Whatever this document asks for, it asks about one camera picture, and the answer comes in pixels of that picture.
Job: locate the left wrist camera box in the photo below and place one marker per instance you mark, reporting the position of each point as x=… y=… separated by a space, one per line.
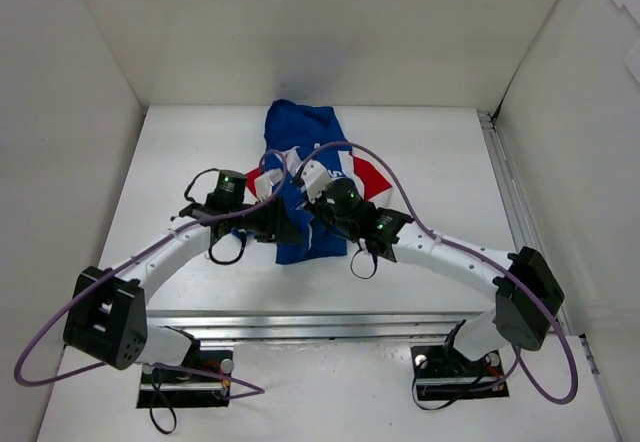
x=266 y=183

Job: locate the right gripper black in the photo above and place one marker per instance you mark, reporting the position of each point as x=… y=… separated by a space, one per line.
x=316 y=206

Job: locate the aluminium rail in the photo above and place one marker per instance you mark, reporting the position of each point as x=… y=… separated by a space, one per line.
x=217 y=327
x=524 y=232

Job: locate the aluminium front rail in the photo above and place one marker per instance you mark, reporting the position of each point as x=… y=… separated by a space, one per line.
x=217 y=327

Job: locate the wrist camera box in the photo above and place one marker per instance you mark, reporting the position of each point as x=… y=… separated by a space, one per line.
x=266 y=183
x=315 y=178

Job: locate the aluminium right side rail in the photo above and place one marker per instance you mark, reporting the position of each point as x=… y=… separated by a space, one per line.
x=524 y=232

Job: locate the blue white red jacket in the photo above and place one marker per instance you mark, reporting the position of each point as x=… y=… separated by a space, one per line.
x=296 y=131

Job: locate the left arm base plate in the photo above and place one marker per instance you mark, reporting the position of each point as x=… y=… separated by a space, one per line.
x=186 y=391

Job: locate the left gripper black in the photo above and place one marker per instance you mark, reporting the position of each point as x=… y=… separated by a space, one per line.
x=278 y=220

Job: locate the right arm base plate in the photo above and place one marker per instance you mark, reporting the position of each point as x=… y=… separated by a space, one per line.
x=440 y=380

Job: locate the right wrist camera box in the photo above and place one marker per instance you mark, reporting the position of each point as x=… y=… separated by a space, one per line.
x=315 y=178

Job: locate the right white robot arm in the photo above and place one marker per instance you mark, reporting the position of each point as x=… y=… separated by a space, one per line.
x=526 y=296

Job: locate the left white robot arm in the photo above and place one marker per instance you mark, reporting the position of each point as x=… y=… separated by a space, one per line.
x=109 y=320

